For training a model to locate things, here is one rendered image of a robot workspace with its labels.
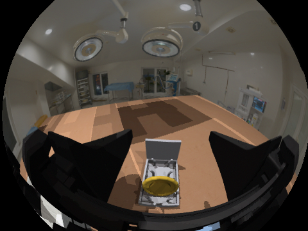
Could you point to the gold round plate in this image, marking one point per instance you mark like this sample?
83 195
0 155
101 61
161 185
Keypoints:
160 185

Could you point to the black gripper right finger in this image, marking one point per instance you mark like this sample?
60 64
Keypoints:
239 162

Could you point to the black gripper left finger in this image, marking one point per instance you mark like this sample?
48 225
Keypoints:
98 162

